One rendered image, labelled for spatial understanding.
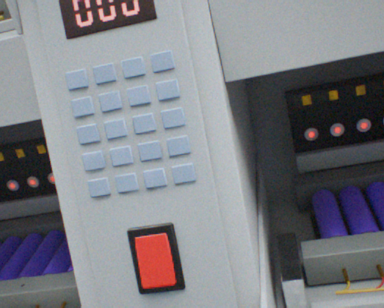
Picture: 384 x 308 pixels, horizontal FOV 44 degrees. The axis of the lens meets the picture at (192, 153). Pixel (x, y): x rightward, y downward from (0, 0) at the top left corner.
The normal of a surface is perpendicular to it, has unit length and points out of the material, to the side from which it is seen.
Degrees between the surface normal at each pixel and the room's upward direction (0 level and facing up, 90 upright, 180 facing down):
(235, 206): 90
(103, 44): 90
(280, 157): 90
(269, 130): 90
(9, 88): 107
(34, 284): 18
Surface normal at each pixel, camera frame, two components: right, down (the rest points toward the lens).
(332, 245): -0.22, -0.90
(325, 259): -0.11, 0.40
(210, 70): -0.17, 0.11
